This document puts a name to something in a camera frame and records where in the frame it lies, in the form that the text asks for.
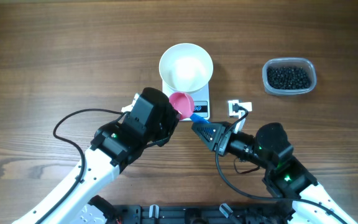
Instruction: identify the pink scoop blue handle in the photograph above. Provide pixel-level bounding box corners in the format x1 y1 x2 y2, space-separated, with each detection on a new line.
168 92 209 123

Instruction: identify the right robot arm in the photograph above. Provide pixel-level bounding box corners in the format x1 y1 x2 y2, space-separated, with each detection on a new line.
191 122 355 223

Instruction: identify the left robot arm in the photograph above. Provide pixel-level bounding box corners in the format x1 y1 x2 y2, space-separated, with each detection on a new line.
17 87 180 223

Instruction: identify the white digital kitchen scale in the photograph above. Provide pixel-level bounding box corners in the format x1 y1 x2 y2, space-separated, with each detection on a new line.
162 82 211 120

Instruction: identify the white bowl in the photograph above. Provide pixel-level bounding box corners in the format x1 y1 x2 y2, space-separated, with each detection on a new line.
158 43 214 93

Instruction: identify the clear plastic container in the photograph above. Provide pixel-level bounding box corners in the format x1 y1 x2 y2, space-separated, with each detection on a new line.
262 57 317 96

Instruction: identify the black beans pile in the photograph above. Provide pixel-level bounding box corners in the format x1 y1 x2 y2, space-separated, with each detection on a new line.
267 67 311 90

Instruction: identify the right black camera cable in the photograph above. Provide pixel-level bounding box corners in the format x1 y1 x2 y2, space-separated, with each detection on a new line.
214 105 351 224

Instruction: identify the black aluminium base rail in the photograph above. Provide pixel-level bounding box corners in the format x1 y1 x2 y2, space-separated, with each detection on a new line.
114 204 288 224

